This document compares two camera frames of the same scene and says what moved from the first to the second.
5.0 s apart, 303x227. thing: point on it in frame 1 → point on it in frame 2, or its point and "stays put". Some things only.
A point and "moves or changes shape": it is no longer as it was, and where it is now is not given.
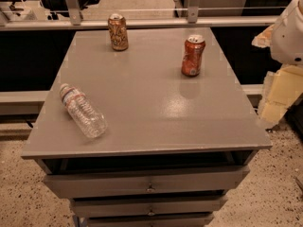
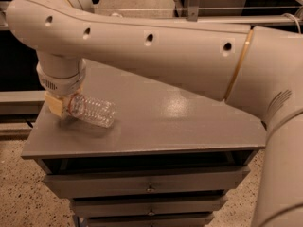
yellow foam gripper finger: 263,39 → 80,89
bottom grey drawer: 150,221 stays put
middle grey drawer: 147,206 stays put
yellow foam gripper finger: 281,89 → 55,104
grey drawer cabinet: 174,144 stays put
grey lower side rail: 22,102 stays put
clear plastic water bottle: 89,120 moves or changes shape
